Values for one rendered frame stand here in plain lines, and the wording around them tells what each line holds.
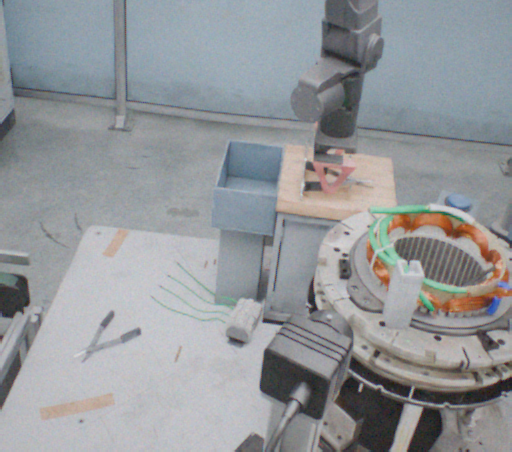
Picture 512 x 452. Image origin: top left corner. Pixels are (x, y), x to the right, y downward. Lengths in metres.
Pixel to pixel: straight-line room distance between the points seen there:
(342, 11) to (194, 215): 1.98
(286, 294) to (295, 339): 0.84
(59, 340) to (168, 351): 0.19
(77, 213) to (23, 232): 0.23
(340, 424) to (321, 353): 0.68
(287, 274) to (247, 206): 0.16
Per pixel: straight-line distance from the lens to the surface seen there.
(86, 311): 1.31
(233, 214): 1.15
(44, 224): 2.83
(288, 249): 1.18
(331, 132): 1.06
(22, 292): 1.44
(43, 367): 1.22
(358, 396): 1.21
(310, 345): 0.41
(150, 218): 2.83
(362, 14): 0.96
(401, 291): 0.83
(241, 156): 1.28
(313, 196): 1.13
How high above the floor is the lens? 1.69
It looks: 34 degrees down
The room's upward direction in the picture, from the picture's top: 6 degrees clockwise
